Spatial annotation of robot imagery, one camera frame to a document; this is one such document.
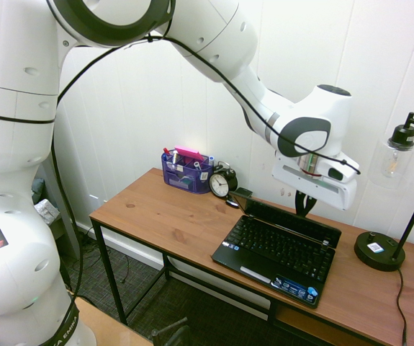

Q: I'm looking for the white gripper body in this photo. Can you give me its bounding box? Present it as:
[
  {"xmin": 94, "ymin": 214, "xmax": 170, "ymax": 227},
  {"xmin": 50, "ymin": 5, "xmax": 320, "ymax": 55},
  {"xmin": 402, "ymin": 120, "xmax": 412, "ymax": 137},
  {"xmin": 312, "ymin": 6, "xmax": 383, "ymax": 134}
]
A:
[{"xmin": 271, "ymin": 151, "xmax": 359, "ymax": 212}]

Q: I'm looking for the black netbook laptop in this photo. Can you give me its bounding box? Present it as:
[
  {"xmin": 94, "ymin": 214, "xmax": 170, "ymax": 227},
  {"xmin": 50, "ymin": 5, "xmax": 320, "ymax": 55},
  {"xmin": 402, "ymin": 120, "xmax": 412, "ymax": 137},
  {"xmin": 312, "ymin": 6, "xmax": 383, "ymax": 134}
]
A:
[{"xmin": 210, "ymin": 190, "xmax": 343, "ymax": 310}]

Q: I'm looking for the black desk lamp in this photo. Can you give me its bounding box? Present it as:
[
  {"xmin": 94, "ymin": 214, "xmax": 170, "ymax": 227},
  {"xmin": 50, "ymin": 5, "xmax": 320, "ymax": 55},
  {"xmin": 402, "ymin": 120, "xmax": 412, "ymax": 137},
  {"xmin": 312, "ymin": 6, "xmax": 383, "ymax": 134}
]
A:
[{"xmin": 354, "ymin": 112, "xmax": 414, "ymax": 272}]

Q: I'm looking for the round analog alarm clock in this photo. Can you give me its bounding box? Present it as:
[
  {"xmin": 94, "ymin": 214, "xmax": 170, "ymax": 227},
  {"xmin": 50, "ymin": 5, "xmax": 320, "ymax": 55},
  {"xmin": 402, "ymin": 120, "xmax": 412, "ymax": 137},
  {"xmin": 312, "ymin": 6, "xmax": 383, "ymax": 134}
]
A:
[{"xmin": 209, "ymin": 161, "xmax": 239, "ymax": 198}]

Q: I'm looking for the pink sticky note pad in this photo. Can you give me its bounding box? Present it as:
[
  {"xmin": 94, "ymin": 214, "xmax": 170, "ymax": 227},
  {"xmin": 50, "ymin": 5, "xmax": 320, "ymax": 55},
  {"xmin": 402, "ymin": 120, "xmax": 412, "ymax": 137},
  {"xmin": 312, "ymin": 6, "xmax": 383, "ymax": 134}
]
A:
[{"xmin": 174, "ymin": 145, "xmax": 204, "ymax": 161}]

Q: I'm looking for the blue mesh desk organizer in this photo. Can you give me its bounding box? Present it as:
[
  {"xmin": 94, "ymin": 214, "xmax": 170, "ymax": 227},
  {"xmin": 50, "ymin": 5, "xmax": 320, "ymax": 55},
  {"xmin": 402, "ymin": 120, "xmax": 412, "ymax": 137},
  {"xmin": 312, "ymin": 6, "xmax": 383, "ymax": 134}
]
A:
[{"xmin": 161, "ymin": 147, "xmax": 215, "ymax": 195}]

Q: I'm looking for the wooden desk lower shelf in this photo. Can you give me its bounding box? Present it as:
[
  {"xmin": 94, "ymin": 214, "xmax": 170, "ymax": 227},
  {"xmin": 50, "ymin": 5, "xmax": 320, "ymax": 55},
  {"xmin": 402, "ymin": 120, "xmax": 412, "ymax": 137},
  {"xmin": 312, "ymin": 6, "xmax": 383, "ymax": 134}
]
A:
[{"xmin": 274, "ymin": 305, "xmax": 377, "ymax": 346}]

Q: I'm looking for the light wooden robot table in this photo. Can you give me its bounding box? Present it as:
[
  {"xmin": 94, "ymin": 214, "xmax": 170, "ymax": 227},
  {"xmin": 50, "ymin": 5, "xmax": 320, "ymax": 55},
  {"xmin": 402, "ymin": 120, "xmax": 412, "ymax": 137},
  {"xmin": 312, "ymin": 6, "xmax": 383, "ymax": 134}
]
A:
[{"xmin": 72, "ymin": 296, "xmax": 154, "ymax": 346}]

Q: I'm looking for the grey side table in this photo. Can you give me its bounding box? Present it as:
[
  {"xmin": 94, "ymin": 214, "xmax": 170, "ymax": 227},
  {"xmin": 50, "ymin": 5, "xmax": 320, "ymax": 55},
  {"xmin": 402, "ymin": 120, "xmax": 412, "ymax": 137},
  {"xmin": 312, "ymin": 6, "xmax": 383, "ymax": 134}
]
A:
[{"xmin": 42, "ymin": 158, "xmax": 82, "ymax": 261}]

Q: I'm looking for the crumpled silver foil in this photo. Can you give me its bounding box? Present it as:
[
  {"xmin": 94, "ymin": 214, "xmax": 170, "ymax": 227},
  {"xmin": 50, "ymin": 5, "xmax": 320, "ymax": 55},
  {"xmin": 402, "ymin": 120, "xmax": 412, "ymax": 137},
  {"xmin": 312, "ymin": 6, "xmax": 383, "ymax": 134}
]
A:
[{"xmin": 35, "ymin": 200, "xmax": 62, "ymax": 226}]

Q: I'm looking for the dark green cloth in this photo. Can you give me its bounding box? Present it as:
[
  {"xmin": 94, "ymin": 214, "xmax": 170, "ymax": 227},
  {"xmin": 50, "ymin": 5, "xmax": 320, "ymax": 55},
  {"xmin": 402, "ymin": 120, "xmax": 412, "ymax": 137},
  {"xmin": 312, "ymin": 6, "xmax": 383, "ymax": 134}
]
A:
[{"xmin": 31, "ymin": 177, "xmax": 46, "ymax": 203}]

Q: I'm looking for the black lamp power cable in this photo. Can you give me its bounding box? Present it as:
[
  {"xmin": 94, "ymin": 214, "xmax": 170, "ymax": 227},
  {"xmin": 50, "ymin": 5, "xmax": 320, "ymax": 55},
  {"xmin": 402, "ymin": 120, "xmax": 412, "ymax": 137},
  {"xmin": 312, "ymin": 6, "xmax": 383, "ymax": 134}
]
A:
[{"xmin": 395, "ymin": 267, "xmax": 409, "ymax": 346}]

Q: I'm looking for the black floor cable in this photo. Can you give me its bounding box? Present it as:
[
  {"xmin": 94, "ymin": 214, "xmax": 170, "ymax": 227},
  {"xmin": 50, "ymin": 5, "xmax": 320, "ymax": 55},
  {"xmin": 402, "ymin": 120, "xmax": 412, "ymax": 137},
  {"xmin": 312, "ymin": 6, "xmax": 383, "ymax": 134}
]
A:
[{"xmin": 78, "ymin": 230, "xmax": 132, "ymax": 286}]

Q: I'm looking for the wooden desk with metal frame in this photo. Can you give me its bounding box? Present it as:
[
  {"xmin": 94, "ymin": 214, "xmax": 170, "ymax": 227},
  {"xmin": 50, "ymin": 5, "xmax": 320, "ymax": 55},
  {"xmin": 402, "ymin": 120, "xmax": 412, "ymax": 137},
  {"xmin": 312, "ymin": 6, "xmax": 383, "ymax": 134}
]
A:
[{"xmin": 89, "ymin": 212, "xmax": 414, "ymax": 346}]

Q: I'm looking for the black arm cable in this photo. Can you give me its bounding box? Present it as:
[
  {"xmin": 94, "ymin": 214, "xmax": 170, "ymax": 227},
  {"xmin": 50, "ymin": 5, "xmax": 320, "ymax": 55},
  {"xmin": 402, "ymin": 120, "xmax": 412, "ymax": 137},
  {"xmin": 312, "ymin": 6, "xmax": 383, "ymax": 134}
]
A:
[{"xmin": 50, "ymin": 34, "xmax": 361, "ymax": 307}]

